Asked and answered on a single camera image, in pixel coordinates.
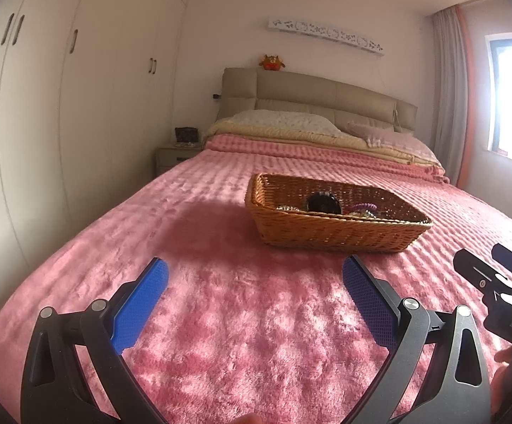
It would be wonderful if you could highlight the orange plush toy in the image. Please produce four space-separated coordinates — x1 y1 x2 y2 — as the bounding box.
258 54 287 72

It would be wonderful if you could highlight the pink fluffy blanket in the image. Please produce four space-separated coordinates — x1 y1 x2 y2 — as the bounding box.
0 135 512 424

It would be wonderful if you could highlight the grey and pink curtain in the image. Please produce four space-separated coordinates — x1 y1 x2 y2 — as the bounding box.
430 3 476 191

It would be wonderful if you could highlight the beige nightstand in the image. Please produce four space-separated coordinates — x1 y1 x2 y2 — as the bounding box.
156 141 204 177

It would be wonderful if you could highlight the cream pillow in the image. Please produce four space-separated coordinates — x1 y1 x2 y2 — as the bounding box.
224 109 343 136

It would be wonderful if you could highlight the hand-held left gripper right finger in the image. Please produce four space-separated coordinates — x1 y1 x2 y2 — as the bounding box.
342 254 492 424

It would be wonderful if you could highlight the white wardrobe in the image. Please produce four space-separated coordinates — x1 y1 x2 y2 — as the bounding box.
0 0 195 319

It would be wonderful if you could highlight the black round hair accessory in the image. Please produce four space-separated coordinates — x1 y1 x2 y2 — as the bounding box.
306 192 342 215

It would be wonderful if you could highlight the brown wicker basket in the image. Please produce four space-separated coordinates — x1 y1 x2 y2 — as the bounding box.
245 173 434 254

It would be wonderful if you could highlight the white carved wall decoration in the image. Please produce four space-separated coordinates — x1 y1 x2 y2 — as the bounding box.
268 17 385 56

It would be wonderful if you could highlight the person's right hand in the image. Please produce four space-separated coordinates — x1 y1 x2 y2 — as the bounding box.
493 343 512 412

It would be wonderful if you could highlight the beige padded headboard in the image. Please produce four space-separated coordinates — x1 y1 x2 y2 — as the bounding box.
218 66 418 136

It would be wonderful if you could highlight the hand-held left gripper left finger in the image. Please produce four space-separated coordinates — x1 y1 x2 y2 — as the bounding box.
19 257 169 424

